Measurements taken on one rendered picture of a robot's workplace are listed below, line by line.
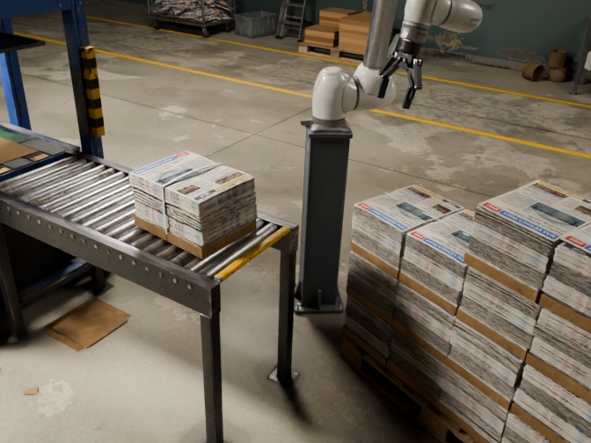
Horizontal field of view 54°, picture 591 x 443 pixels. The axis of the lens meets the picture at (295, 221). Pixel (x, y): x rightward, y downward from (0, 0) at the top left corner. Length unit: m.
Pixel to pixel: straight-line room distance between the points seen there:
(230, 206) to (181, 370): 1.02
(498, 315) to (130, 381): 1.63
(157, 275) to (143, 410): 0.78
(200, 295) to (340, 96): 1.17
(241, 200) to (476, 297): 0.90
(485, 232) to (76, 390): 1.85
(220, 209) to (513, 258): 0.99
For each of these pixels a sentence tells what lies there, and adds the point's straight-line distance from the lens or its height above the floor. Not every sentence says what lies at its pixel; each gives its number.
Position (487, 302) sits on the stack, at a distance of 2.14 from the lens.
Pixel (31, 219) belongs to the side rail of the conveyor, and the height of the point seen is 0.77.
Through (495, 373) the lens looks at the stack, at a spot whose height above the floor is 0.50.
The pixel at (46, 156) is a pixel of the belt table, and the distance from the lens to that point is 3.09.
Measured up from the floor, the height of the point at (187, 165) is 1.03.
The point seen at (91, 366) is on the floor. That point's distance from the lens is 2.95.
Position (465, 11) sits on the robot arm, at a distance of 2.14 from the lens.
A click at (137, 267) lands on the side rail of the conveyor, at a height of 0.76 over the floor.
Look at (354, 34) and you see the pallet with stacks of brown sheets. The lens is 8.48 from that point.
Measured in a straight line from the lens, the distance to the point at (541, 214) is 2.05.
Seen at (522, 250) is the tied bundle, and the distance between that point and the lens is 1.98.
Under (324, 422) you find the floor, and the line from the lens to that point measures 2.62.
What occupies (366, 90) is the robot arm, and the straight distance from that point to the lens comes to 2.74.
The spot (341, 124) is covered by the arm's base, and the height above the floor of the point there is 1.03.
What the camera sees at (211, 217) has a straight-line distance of 2.04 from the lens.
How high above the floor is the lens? 1.92
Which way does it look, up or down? 28 degrees down
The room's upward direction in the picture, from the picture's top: 2 degrees clockwise
